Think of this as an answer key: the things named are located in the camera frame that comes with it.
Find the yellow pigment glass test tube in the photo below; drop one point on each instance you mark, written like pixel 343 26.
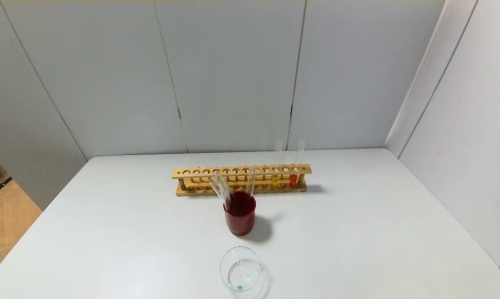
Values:
pixel 275 181

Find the empty clear glass test tube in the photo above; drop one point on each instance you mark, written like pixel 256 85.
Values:
pixel 225 187
pixel 218 190
pixel 251 180

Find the wooden test tube rack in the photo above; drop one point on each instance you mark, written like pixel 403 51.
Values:
pixel 200 192

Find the dark red cup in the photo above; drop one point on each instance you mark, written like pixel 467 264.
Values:
pixel 240 224

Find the clear glass beaker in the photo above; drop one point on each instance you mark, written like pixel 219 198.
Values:
pixel 241 274

